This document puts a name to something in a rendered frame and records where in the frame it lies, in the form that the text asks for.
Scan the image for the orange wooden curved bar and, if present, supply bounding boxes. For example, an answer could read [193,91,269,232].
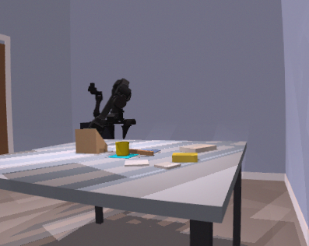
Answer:
[129,149,154,156]

